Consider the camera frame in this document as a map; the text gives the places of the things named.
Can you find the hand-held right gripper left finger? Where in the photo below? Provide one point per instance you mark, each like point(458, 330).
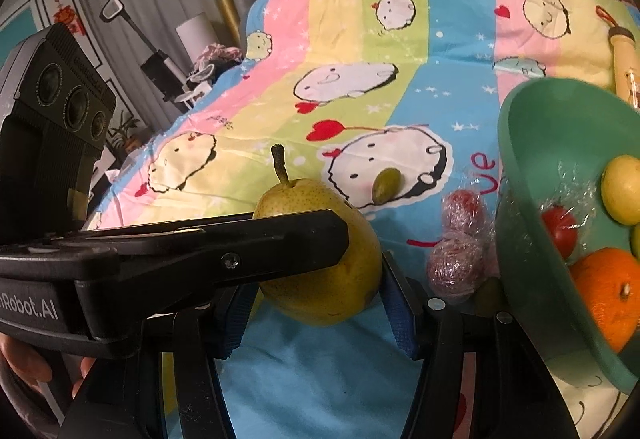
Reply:
point(235, 319)

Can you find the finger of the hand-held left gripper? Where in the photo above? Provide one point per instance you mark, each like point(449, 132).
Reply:
point(250, 244)

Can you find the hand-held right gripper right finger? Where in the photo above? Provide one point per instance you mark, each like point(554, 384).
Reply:
point(400, 314)

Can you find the yellow-green pear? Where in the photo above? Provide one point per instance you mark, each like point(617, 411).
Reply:
point(310, 299)

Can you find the green plastic bowl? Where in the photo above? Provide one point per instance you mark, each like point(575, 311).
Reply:
point(530, 219)

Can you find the yellow round citrus fruit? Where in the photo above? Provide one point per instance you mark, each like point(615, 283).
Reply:
point(622, 189)

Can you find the person's left hand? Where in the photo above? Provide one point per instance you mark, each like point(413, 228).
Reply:
point(25, 361)

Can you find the plastic-wrapped red fruit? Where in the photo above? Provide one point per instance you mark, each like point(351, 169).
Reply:
point(462, 209)
point(452, 266)
point(560, 229)

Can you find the potted plant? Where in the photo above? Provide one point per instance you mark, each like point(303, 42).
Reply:
point(125, 131)

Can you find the black stick vacuum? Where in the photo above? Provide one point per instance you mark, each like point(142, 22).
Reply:
point(157, 66)

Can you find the small green olive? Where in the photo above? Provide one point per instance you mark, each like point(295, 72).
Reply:
point(636, 240)
point(385, 184)

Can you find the white cylinder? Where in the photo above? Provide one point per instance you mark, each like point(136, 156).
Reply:
point(195, 31)

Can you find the pile of pink clothes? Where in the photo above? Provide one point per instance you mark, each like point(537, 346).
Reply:
point(217, 55)

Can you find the small orange tangerine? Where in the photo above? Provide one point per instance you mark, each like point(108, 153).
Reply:
point(610, 299)

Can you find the striped cartoon printed blanket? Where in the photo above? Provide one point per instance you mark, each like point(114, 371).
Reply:
point(350, 19)

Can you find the red wall decoration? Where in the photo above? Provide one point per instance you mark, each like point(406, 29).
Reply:
point(65, 14)

